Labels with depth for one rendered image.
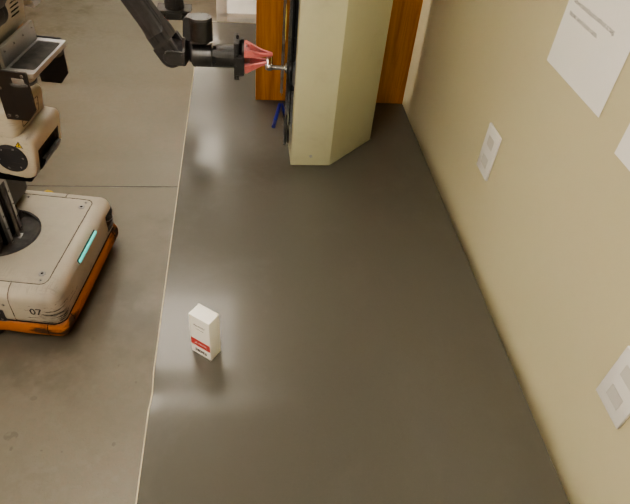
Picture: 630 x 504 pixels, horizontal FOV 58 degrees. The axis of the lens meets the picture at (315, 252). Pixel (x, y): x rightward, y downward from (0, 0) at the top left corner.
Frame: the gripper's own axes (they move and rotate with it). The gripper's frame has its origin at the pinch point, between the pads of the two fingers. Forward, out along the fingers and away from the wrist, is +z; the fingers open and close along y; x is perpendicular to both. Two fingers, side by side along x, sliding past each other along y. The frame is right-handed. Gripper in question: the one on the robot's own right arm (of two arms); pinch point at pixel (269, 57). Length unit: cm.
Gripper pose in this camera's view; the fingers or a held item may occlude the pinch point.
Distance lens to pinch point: 156.4
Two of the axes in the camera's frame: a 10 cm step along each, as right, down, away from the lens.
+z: 9.9, 0.0, 1.1
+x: -0.8, -6.8, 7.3
